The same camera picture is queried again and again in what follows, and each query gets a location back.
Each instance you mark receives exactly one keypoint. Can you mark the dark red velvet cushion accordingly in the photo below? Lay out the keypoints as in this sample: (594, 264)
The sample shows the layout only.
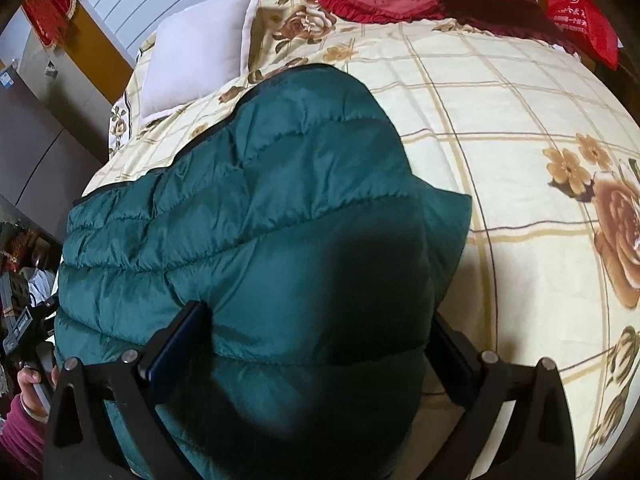
(495, 0)

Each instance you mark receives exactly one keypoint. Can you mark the red shopping bag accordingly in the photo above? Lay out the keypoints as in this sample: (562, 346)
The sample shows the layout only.
(582, 20)

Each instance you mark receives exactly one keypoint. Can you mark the person's left forearm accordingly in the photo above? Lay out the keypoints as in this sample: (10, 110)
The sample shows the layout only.
(20, 440)

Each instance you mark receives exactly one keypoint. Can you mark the grey wardrobe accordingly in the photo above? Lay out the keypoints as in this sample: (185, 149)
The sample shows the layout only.
(35, 150)

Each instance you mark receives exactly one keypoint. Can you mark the floral checked bedsheet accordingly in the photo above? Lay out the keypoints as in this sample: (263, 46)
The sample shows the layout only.
(525, 220)

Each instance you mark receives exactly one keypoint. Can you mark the person's left hand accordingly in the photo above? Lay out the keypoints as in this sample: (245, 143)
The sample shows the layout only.
(31, 385)

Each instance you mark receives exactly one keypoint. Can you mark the white pillow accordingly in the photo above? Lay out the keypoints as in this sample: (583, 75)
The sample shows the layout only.
(200, 55)

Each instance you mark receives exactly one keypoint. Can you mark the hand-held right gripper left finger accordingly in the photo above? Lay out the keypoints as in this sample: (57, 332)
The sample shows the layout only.
(175, 345)

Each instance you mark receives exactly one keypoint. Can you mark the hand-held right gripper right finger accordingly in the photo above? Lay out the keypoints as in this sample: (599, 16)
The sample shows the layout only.
(450, 355)

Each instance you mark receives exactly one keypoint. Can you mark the green down jacket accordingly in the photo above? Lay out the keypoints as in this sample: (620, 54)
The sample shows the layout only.
(280, 240)

